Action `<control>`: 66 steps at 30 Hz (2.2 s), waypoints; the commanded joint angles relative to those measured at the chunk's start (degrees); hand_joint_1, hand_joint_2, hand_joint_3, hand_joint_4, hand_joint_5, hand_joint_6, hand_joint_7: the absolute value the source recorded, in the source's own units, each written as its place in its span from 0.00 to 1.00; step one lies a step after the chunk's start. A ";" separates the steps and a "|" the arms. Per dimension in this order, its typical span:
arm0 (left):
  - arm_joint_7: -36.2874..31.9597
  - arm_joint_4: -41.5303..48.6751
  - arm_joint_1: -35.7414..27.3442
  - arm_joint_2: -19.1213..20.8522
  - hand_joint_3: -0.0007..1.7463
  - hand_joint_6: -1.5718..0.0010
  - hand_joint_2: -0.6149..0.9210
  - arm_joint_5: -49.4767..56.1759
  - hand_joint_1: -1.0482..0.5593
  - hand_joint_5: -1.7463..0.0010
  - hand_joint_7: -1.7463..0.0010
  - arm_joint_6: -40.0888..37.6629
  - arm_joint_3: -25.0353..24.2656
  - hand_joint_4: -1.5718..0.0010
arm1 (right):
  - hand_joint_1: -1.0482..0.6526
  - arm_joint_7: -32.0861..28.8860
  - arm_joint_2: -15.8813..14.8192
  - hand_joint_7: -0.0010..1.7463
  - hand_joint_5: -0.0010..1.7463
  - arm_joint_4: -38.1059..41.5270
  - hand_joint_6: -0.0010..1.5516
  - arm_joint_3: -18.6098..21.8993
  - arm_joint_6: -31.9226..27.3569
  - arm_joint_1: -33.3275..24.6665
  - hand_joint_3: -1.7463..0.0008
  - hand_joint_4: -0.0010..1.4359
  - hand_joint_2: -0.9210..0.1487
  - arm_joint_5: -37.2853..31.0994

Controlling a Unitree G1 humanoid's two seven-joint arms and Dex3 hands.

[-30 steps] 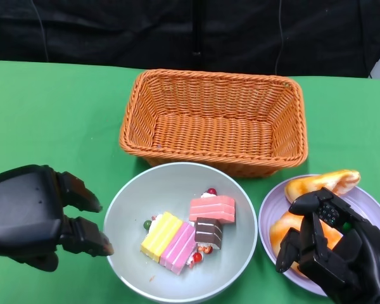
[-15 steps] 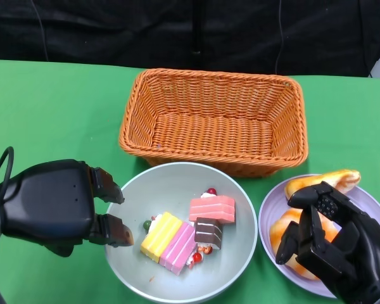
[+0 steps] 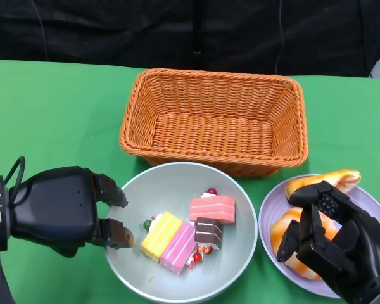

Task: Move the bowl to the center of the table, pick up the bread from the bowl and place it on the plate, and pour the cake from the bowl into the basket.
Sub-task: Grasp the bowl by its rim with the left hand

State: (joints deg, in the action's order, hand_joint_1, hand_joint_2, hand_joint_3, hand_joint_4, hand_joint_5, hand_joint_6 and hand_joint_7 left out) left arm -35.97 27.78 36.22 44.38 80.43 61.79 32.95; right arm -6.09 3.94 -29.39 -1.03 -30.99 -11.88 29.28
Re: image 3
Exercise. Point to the yellow cake slice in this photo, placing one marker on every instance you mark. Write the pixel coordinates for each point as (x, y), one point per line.
(161, 234)

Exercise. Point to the brown chocolate cake slice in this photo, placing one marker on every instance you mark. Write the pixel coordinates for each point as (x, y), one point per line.
(209, 234)

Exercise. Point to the magenta pink cake slice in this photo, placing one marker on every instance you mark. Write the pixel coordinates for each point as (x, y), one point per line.
(177, 250)

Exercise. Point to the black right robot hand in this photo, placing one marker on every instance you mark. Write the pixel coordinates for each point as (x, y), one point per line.
(351, 247)

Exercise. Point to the lavender plate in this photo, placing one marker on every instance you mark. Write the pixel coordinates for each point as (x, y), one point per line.
(269, 215)

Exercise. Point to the black backdrop cloth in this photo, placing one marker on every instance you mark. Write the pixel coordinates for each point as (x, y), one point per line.
(114, 28)

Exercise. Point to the orange wicker basket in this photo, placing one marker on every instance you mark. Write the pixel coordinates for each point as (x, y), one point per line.
(215, 133)

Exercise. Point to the salmon pink cake slice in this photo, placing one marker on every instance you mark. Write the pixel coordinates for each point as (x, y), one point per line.
(212, 209)

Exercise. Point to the grey-green bowl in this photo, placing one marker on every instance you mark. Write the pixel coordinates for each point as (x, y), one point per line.
(164, 187)

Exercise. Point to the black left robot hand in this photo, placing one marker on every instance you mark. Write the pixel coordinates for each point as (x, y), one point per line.
(57, 206)

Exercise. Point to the round pumpkin-shaped bread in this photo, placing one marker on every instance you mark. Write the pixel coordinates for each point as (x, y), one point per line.
(280, 234)

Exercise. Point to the green tablecloth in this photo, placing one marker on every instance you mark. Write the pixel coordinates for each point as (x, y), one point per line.
(50, 111)

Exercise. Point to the elongated ribbed bread loaf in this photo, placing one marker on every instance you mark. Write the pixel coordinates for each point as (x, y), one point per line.
(335, 177)

